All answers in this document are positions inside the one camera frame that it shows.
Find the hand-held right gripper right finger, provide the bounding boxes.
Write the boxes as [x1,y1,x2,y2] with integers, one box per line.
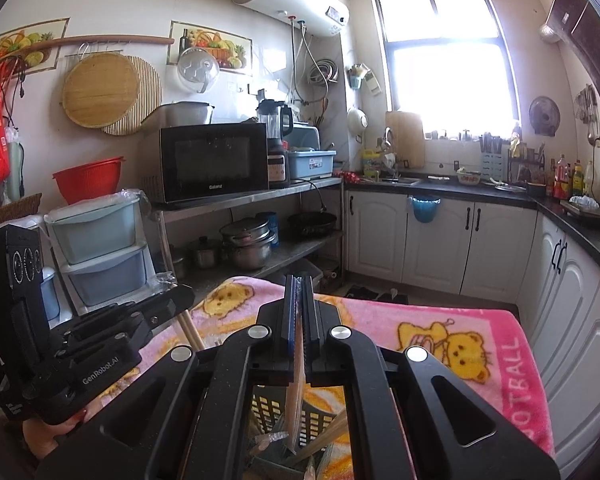
[302,275,562,480]

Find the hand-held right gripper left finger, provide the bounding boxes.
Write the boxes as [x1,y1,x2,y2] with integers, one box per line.
[35,274,303,480]

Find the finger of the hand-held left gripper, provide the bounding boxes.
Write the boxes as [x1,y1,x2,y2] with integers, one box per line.
[115,284,196,333]

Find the dark green plastic utensil basket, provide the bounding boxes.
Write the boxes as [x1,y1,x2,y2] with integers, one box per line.
[247,385,351,480]

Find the person's left hand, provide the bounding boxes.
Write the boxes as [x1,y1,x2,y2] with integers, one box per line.
[22,407,88,461]

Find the light blue bucket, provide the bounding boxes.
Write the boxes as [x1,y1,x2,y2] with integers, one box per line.
[40,265,62,322]

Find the small steel pot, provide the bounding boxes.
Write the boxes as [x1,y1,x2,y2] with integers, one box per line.
[190,236,222,269]

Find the light blue storage drawer unit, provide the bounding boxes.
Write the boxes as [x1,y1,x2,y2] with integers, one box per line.
[44,192,153,308]

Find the large steel pot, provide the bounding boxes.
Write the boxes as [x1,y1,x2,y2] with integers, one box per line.
[220,217,277,269]

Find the pink bear printed blanket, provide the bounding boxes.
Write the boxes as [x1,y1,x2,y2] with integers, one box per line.
[87,275,556,480]

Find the blue container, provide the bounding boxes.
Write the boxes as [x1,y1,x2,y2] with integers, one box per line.
[257,211,281,248]

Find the black wok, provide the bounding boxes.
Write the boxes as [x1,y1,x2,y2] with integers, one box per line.
[287,211,338,241]

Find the wicker basket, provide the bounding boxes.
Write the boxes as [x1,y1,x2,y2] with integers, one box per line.
[0,192,43,228]

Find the metal shelf rack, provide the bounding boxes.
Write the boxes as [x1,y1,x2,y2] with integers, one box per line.
[150,177,346,301]

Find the red colander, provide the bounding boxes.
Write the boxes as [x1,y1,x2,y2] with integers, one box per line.
[52,156,127,206]

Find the black microwave oven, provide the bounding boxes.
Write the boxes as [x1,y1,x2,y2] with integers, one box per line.
[142,122,271,210]

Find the grey blue dish box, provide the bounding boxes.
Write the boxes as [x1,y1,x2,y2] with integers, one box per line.
[284,149,337,181]

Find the sink faucet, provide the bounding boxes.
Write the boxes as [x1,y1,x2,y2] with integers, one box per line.
[381,127,399,179]

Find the black blender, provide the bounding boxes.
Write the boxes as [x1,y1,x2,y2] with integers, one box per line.
[257,99,295,188]

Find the beige cutting board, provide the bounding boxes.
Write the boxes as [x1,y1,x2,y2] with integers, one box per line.
[385,111,426,168]

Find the white hanging colander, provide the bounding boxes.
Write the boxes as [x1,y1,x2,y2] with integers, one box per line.
[347,106,370,136]

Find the white kitchen base cabinets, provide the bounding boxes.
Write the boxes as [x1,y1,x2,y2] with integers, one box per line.
[344,187,600,466]

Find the round ribbed bamboo mat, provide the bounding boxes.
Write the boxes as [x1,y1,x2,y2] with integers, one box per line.
[102,55,163,137]

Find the round bamboo board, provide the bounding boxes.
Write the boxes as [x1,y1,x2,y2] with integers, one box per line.
[61,53,141,128]

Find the clear plastic lid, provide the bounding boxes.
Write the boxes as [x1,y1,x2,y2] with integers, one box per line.
[176,46,221,95]

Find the knife holder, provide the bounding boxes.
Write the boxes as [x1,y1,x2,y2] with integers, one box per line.
[481,132,504,181]

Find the black spice rack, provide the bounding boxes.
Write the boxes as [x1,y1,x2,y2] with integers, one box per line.
[509,142,548,186]

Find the long wooden rolling pin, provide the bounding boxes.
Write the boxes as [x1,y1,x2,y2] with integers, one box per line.
[17,35,175,54]

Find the kitchen window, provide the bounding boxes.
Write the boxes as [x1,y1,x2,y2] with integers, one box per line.
[372,0,521,136]

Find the row of condiment bottles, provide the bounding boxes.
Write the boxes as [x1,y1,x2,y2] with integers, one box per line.
[547,154,596,200]

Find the black kitchen countertop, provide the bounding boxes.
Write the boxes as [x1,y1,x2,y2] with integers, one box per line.
[342,176,600,286]

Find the induction cooker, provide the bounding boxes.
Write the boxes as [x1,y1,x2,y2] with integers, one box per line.
[560,199,600,224]

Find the metal ladle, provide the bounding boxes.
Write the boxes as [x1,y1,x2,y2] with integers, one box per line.
[580,87,600,143]

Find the black range hood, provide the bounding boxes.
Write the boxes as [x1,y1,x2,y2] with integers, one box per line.
[539,0,600,113]

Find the black power cable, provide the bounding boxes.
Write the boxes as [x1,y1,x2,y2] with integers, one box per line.
[292,177,329,214]

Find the green wall holder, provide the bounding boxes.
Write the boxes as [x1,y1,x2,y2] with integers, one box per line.
[349,62,383,95]

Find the coiled grey hose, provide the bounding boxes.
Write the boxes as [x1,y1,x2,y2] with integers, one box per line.
[307,57,341,86]

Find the fruit wall poster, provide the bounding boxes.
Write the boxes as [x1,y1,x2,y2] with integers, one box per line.
[0,17,71,83]
[167,21,253,76]

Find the small wall fan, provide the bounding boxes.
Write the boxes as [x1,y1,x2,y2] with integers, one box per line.
[528,96,561,136]

